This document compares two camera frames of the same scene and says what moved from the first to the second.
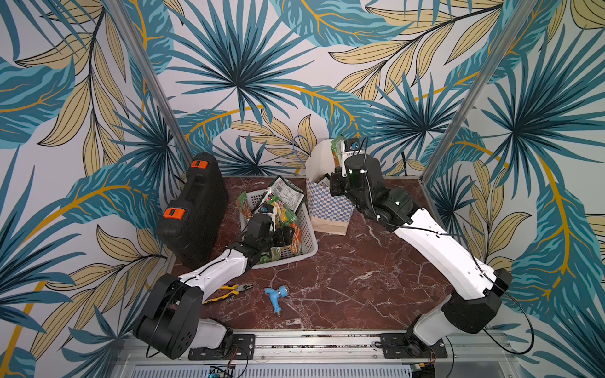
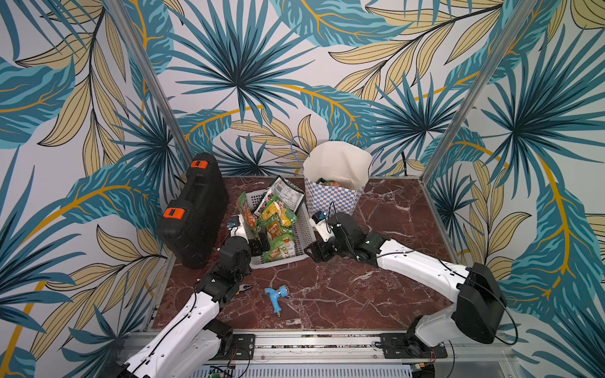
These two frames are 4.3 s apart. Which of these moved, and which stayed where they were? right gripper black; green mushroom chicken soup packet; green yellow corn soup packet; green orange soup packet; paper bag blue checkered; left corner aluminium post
Moved: right gripper black; green mushroom chicken soup packet
Stayed: paper bag blue checkered; green yellow corn soup packet; green orange soup packet; left corner aluminium post
